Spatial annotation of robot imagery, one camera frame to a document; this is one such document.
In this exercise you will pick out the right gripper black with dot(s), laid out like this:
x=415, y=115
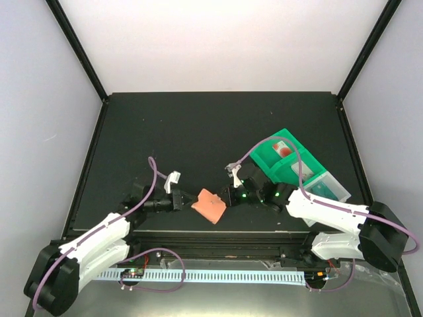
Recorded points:
x=233, y=201

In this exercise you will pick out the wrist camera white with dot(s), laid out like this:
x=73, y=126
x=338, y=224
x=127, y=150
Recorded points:
x=232, y=170
x=171, y=179

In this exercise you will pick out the green bin far compartment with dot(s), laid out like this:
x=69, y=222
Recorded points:
x=266, y=157

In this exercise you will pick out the white slotted cable duct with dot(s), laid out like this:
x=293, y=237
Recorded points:
x=210, y=276

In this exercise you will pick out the left black frame post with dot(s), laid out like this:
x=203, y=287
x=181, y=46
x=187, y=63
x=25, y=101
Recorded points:
x=77, y=47

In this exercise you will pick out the red circle card in bin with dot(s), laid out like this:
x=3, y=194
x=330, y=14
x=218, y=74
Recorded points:
x=282, y=149

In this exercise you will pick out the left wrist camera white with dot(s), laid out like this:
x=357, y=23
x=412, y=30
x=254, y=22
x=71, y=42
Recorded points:
x=171, y=179

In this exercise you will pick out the right black frame post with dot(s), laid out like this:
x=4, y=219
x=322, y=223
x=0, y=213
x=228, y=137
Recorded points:
x=377, y=31

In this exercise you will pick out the teal cards in clear bin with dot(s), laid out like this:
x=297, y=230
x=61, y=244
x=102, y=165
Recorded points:
x=322, y=190

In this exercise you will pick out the white VIP card in bin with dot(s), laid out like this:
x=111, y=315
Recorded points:
x=301, y=169

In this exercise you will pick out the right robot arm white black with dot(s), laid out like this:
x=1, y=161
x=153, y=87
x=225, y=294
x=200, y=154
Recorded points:
x=370, y=233

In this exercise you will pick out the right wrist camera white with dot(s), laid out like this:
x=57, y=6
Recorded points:
x=232, y=170

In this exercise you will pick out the controller board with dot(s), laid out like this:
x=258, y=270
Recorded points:
x=317, y=276
x=132, y=273

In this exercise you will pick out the black aluminium rail front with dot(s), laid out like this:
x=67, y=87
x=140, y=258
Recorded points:
x=223, y=245

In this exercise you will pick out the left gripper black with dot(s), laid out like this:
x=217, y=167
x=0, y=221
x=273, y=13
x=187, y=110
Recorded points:
x=177, y=200

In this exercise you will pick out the pink leather card holder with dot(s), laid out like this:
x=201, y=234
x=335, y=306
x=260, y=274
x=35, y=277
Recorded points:
x=209, y=206

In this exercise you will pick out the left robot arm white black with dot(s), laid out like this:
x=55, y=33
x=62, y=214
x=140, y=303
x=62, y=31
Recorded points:
x=60, y=272

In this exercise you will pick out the left controller board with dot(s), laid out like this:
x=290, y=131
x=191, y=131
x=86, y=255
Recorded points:
x=132, y=273

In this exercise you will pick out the right controller board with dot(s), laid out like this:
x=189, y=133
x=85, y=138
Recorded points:
x=317, y=276

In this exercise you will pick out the black frame post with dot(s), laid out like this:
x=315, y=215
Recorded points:
x=377, y=31
x=77, y=47

